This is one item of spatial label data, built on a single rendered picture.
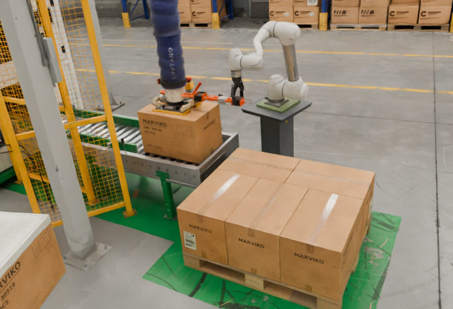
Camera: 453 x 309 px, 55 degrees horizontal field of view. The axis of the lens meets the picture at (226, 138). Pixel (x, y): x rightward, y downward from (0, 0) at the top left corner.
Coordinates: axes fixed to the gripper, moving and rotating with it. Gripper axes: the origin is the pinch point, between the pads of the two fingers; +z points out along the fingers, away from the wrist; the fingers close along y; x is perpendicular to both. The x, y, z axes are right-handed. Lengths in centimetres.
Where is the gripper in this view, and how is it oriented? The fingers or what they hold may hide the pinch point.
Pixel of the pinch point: (238, 100)
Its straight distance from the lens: 346.9
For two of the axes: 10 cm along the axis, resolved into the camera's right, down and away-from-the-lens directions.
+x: 8.8, 1.5, -4.5
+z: 0.8, 8.9, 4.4
